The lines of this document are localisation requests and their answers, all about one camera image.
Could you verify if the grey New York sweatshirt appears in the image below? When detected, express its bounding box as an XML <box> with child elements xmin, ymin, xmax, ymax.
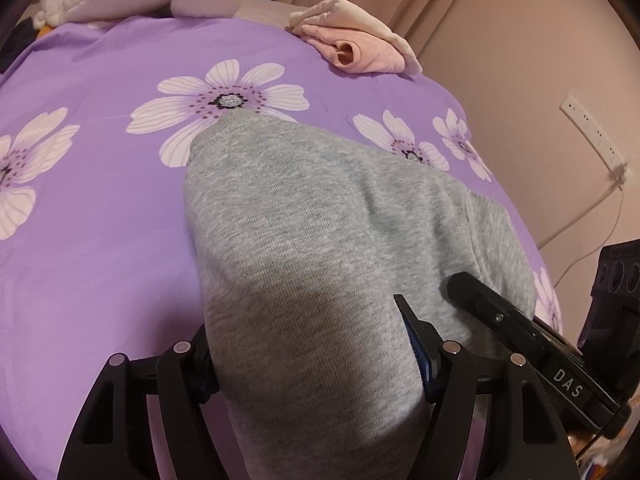
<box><xmin>184</xmin><ymin>110</ymin><xmax>537</xmax><ymax>479</ymax></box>

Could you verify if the dark navy clothing item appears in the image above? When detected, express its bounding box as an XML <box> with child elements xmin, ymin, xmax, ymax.
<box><xmin>0</xmin><ymin>18</ymin><xmax>39</xmax><ymax>74</ymax></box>

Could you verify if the purple floral bed sheet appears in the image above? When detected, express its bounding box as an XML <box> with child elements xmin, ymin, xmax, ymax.
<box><xmin>0</xmin><ymin>14</ymin><xmax>564</xmax><ymax>480</ymax></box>

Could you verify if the folded pink cream garment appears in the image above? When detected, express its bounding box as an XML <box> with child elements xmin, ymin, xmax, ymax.
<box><xmin>288</xmin><ymin>0</ymin><xmax>423</xmax><ymax>76</ymax></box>

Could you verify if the white power cable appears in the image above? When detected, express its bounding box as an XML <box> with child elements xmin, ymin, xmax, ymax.
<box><xmin>537</xmin><ymin>179</ymin><xmax>626</xmax><ymax>286</ymax></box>

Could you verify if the white wall power strip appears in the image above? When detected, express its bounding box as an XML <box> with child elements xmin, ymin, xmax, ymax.
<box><xmin>560</xmin><ymin>92</ymin><xmax>628</xmax><ymax>190</ymax></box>

